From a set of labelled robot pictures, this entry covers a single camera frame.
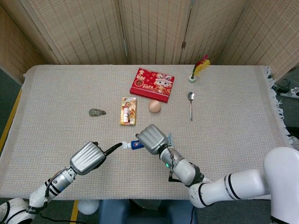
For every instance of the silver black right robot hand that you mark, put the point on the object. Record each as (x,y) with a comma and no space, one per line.
(153,138)

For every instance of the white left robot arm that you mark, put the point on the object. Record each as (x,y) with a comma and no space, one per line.
(37,196)

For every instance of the metal spoon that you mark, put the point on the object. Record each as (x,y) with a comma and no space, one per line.
(191,96)

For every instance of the blue white toothpaste tube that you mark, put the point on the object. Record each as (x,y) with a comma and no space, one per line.
(136,144)

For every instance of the white round ball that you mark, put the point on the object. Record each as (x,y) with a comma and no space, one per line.
(88,206)

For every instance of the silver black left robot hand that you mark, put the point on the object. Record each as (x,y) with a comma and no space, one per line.
(87,158)

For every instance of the white power strip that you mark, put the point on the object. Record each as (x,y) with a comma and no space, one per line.
(292,92)

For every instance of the woven folding screen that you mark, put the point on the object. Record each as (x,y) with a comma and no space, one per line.
(81,30)

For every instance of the small grey-green stone object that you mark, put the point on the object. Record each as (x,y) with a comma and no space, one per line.
(95,112)

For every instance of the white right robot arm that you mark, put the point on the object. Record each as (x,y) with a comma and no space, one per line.
(245,184)

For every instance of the beige egg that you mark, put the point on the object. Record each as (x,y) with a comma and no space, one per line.
(154,107)

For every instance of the red desk calendar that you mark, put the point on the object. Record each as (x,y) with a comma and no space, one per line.
(151,84)

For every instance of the yellow food box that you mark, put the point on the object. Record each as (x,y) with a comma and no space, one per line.
(128,112)

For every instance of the yellow red feather shuttlecock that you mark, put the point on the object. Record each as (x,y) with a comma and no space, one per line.
(201,66)

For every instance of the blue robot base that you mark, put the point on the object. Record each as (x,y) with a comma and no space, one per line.
(144,212)

